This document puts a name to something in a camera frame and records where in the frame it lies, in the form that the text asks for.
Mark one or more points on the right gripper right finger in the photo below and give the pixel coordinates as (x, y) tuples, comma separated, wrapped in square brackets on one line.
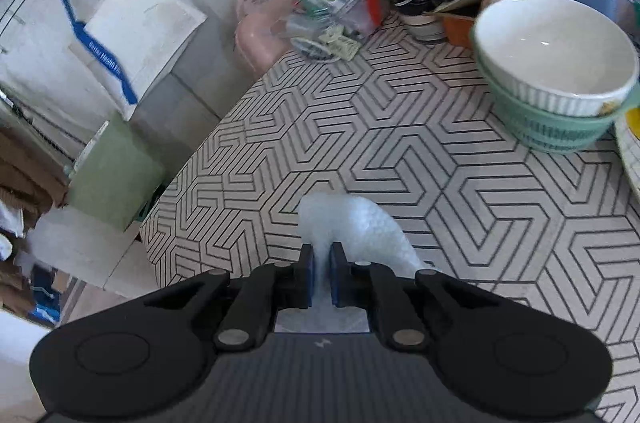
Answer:
[(381, 294)]

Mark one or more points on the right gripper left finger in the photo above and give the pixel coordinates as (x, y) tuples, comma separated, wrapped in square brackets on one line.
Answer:
[(268, 290)]

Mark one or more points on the white paper towel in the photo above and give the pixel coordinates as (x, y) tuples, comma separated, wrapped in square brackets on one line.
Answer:
[(366, 233)]

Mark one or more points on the green box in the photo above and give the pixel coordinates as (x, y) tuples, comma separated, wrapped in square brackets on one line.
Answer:
[(115, 175)]

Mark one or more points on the teal plastic colander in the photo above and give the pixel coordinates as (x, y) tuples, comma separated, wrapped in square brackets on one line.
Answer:
[(543, 130)]

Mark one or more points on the clear bag of packets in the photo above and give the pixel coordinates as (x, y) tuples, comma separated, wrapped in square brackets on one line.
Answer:
[(329, 30)]

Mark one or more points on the orange box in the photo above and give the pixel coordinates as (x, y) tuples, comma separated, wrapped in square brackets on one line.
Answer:
[(457, 29)]

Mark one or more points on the black white round container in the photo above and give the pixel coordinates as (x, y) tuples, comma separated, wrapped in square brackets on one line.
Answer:
[(419, 19)]

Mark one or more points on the white ribbed baking dish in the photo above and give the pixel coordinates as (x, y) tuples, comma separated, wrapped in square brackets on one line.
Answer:
[(559, 56)]

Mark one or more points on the yellow cartoon oval plate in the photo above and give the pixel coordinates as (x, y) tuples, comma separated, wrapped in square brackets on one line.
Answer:
[(627, 132)]

